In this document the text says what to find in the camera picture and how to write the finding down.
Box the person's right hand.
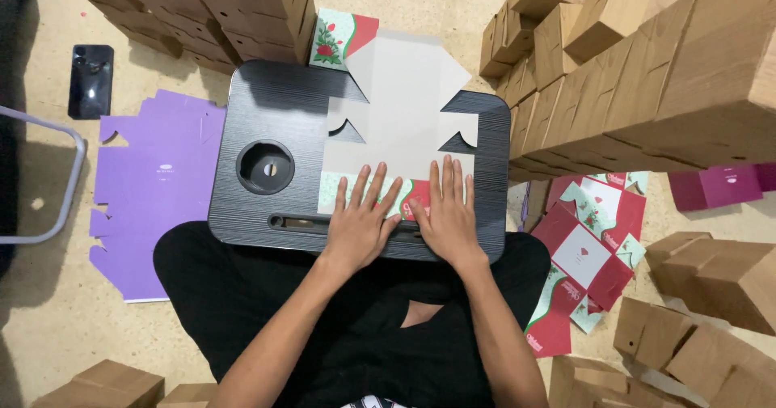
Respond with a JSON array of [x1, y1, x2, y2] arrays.
[[407, 155, 489, 270]]

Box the person's left hand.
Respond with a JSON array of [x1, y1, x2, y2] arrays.
[[321, 162, 404, 271]]

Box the white floral box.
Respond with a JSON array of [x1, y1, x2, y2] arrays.
[[316, 29, 480, 222]]

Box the person's black clothing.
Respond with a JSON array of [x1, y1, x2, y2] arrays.
[[153, 220, 552, 408]]

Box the pile of red floral blanks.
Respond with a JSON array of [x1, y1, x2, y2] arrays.
[[523, 171, 651, 359]]

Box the black lap desk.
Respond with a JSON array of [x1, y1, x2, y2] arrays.
[[207, 60, 512, 264]]

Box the floral green red card sheet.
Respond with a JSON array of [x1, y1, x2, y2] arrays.
[[308, 7, 380, 73]]

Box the purple flat cardboard sheets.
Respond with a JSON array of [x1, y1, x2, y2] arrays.
[[89, 89, 228, 304]]

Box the brown cardboard box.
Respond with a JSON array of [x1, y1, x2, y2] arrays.
[[157, 383, 219, 408], [32, 359, 166, 408]]

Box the heap of brown cardboard boxes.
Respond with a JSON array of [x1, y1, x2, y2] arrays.
[[547, 231, 776, 408]]

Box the stack of brown cardboard boxes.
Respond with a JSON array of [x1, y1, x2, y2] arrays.
[[55, 0, 320, 76]]

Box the magenta gift box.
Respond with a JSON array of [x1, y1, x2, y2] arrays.
[[668, 165, 764, 212], [754, 162, 776, 193]]

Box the black smartphone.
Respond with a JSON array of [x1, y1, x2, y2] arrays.
[[67, 44, 115, 120]]

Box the wall of brown cardboard boxes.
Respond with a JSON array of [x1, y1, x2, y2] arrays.
[[478, 0, 776, 183]]

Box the grey metal tube frame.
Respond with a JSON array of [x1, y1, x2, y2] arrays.
[[0, 105, 87, 245]]

